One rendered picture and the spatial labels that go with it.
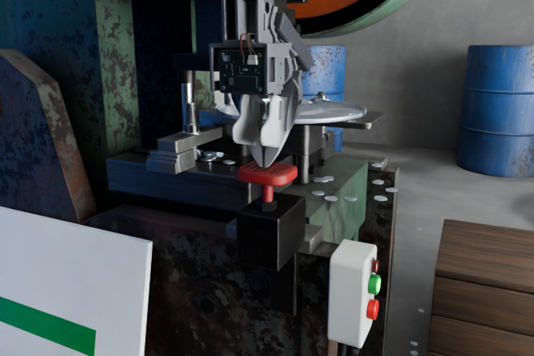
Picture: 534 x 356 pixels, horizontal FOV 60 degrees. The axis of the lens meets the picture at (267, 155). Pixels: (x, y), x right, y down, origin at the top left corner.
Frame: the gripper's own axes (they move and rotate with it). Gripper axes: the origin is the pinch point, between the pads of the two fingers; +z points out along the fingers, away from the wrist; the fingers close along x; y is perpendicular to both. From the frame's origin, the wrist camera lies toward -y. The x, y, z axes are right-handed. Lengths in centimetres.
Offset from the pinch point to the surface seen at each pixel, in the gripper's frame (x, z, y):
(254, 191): -8.1, 9.5, -12.3
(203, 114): -25.9, 0.1, -25.6
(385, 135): -54, 69, -363
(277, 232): 2.8, 8.7, 2.9
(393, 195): 7, 21, -55
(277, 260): 2.8, 12.4, 2.9
